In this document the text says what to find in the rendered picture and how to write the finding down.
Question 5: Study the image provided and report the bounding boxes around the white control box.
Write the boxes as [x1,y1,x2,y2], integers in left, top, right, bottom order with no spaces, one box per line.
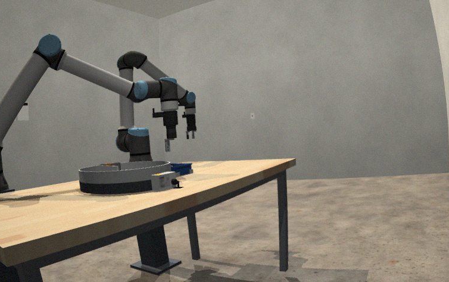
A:
[151,171,181,192]

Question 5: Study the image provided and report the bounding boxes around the white wall sheet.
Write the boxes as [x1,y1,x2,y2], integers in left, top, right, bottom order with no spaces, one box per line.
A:
[17,102,30,122]

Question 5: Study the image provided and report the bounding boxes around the wooden table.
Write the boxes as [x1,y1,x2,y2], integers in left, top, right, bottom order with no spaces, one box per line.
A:
[0,157,297,282]

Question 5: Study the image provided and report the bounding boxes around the grey turntable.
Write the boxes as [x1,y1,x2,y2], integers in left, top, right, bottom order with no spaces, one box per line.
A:
[78,160,172,195]

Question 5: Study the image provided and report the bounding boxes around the blue crate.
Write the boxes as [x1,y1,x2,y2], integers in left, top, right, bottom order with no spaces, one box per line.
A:
[170,162,194,177]

